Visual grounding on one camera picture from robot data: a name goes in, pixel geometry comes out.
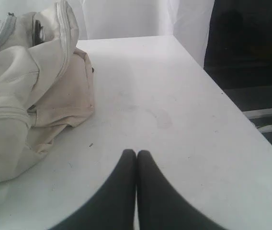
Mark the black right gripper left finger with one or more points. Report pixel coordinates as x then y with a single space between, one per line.
112 207

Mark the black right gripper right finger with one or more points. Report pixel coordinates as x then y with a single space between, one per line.
160 206

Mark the beige fabric duffel bag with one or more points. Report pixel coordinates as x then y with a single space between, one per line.
46 85

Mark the black monitor screen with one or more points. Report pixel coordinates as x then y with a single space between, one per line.
239 52

